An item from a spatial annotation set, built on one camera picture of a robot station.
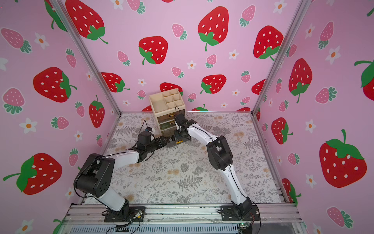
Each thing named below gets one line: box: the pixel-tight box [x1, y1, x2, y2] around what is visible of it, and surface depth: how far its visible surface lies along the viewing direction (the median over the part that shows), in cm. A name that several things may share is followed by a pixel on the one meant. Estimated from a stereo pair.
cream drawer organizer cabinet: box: [149, 88, 186, 137], surface depth 96 cm
